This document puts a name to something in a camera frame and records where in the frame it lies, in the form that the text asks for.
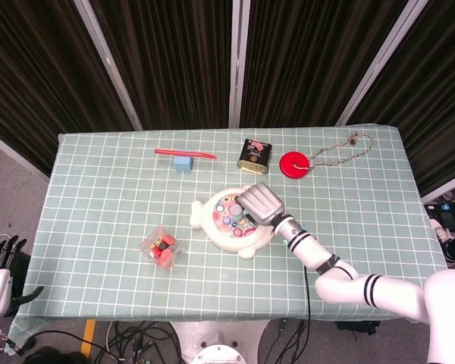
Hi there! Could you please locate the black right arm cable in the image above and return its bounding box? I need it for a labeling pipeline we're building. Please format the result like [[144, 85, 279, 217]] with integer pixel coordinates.
[[302, 265, 314, 328]]

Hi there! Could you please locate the red pen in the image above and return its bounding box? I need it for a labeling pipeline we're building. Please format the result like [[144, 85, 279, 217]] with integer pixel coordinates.
[[154, 148, 218, 160]]

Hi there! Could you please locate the black device with blue label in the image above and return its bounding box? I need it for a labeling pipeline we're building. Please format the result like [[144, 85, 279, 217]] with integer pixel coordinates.
[[424, 202, 455, 233]]

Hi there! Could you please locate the aluminium screen bottom rail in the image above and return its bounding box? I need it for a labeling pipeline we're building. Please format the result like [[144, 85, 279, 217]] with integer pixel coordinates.
[[0, 127, 51, 184], [420, 177, 455, 204]]

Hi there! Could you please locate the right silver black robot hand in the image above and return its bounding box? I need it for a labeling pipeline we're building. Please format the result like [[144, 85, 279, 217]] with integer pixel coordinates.
[[237, 181, 285, 225]]

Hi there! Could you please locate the black floor cable bundle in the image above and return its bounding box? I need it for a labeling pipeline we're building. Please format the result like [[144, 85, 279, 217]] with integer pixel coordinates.
[[263, 319, 315, 364], [33, 321, 184, 364]]

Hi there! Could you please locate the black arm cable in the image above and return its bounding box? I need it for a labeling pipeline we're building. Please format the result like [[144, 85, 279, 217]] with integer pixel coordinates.
[[2, 329, 37, 356], [302, 265, 314, 328]]

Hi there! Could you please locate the grey white robot base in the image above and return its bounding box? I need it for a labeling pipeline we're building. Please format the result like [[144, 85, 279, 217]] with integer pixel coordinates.
[[170, 320, 271, 364]]

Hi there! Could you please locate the white fish-shaped toy board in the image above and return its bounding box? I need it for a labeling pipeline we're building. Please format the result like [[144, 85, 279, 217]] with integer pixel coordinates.
[[190, 184, 277, 260]]

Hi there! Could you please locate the green checked tablecloth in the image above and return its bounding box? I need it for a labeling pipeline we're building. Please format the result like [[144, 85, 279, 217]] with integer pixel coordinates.
[[5, 123, 455, 352]]

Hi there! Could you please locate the black box under table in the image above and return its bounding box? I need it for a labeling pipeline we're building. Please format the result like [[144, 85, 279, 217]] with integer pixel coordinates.
[[335, 320, 382, 337]]

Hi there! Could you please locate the red disc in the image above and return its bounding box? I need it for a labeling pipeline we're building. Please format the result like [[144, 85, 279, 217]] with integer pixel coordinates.
[[279, 150, 312, 178]]

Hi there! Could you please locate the black gold tin can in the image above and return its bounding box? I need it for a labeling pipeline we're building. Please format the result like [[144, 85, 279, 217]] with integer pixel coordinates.
[[237, 138, 273, 175]]

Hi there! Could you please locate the aluminium screen post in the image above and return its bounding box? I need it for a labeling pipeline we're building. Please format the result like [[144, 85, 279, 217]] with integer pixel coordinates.
[[227, 0, 251, 129], [335, 0, 429, 127], [74, 0, 143, 131]]

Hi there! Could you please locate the small blue cube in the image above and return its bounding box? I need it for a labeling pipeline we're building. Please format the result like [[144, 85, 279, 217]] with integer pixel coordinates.
[[172, 154, 194, 173]]

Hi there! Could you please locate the dark brown curtain panel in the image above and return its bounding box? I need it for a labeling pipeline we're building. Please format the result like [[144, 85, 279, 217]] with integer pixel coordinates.
[[347, 0, 455, 197], [239, 0, 410, 128], [0, 0, 134, 177], [89, 0, 235, 130]]

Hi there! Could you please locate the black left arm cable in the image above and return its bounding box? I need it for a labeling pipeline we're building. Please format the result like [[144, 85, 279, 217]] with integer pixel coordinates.
[[2, 329, 37, 356]]

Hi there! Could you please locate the braided rope loop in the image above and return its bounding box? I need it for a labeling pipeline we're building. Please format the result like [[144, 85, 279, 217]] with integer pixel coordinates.
[[293, 131, 375, 170]]

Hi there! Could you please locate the clear box of red blocks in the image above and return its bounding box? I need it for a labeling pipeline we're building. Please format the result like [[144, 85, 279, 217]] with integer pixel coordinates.
[[139, 224, 186, 271]]

